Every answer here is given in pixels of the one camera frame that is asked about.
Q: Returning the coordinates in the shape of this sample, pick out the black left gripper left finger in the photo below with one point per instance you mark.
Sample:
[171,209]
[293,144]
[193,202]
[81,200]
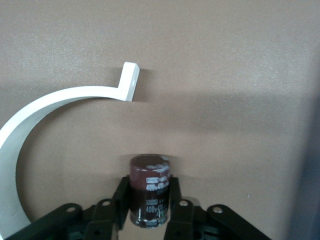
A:
[100,222]

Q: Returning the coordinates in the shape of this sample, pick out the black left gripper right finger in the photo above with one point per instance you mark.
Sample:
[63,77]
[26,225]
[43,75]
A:
[185,222]

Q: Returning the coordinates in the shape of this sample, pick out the short capacitor with white print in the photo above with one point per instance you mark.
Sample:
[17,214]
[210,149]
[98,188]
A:
[150,190]

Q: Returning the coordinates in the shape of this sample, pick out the white curved pipe clamp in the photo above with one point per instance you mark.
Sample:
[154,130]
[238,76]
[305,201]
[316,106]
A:
[10,175]

